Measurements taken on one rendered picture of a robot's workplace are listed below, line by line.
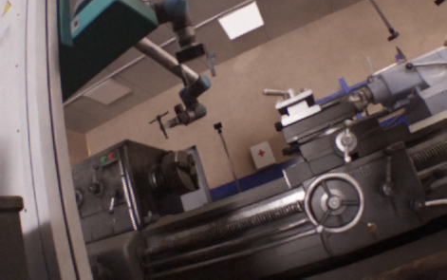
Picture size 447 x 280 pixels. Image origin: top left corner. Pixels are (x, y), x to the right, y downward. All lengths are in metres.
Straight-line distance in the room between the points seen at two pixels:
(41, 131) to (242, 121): 4.32
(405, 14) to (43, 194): 5.43
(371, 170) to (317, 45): 4.11
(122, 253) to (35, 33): 1.01
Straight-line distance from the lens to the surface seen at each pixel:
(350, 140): 0.97
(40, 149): 0.55
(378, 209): 1.07
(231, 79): 5.04
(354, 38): 5.12
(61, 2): 0.83
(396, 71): 1.53
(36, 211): 0.56
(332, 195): 0.99
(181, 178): 1.51
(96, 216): 1.65
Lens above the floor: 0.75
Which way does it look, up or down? 17 degrees up
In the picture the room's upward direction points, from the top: 18 degrees counter-clockwise
